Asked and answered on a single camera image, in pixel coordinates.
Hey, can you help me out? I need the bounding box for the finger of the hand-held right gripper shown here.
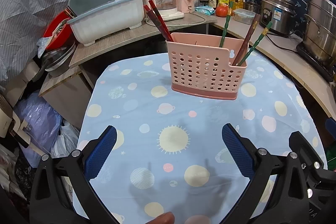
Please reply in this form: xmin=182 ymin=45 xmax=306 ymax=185
xmin=289 ymin=132 xmax=324 ymax=174
xmin=325 ymin=118 xmax=336 ymax=135

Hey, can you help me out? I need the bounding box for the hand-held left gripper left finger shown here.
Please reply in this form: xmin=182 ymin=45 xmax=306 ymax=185
xmin=29 ymin=125 xmax=117 ymax=224

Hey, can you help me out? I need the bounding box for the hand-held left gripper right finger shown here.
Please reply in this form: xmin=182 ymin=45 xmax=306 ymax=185
xmin=222 ymin=123 xmax=313 ymax=224

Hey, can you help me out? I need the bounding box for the pink perforated utensil basket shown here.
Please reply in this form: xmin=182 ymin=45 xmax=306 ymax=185
xmin=166 ymin=32 xmax=248 ymax=101

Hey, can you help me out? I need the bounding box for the green chopstick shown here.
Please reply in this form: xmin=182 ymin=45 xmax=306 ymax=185
xmin=237 ymin=21 xmax=273 ymax=66
xmin=219 ymin=1 xmax=235 ymax=48

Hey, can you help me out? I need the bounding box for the brown chopstick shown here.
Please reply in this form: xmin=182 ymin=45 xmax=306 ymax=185
xmin=232 ymin=13 xmax=261 ymax=66

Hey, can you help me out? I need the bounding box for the dark red chopstick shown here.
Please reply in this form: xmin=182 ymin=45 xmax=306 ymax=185
xmin=148 ymin=0 xmax=174 ymax=41

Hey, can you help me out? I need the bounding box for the white plastic bag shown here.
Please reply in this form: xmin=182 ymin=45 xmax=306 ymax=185
xmin=51 ymin=120 xmax=80 ymax=159

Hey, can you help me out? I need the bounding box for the blue planet print tablecloth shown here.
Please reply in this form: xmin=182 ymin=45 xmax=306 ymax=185
xmin=72 ymin=52 xmax=328 ymax=224

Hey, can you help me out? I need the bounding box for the black induction cooker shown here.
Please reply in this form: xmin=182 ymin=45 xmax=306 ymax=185
xmin=296 ymin=44 xmax=336 ymax=83

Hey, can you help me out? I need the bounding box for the purple plastic bag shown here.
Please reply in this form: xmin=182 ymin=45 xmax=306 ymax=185
xmin=14 ymin=94 xmax=63 ymax=167

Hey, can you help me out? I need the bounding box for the light wooden counter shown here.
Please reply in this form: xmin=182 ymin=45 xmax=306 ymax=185
xmin=210 ymin=17 xmax=336 ymax=119

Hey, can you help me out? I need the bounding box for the large steel steamer pot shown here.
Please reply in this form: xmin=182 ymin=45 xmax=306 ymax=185
xmin=302 ymin=0 xmax=336 ymax=67

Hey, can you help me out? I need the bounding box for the dark frying pan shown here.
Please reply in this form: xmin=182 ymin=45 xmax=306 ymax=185
xmin=33 ymin=43 xmax=76 ymax=81

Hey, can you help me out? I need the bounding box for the grey wooden shelf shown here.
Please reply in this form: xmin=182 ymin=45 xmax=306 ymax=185
xmin=39 ymin=13 xmax=218 ymax=97

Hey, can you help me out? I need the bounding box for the steel rice cooker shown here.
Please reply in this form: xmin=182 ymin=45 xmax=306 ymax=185
xmin=260 ymin=0 xmax=297 ymax=36

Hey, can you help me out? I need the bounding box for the red bowl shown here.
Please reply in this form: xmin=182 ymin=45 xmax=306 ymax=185
xmin=43 ymin=10 xmax=71 ymax=50

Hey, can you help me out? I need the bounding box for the white and grey dish drainer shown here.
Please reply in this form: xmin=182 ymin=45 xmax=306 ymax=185
xmin=67 ymin=0 xmax=145 ymax=46

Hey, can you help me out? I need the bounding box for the glass food container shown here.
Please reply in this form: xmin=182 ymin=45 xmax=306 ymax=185
xmin=233 ymin=8 xmax=255 ymax=25

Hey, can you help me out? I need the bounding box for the red tomato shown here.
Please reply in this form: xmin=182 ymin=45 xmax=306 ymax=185
xmin=215 ymin=4 xmax=229 ymax=17

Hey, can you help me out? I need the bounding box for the small steel pot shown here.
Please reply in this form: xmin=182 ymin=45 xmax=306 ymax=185
xmin=244 ymin=0 xmax=261 ymax=14

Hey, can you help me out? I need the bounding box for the blue wipes packet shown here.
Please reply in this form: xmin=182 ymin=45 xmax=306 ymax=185
xmin=196 ymin=6 xmax=216 ymax=15

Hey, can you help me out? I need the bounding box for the white glass kettle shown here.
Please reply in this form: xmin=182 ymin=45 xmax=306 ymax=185
xmin=144 ymin=0 xmax=185 ymax=21

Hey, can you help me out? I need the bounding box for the black power cable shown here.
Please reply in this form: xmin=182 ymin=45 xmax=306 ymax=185
xmin=268 ymin=32 xmax=300 ymax=52

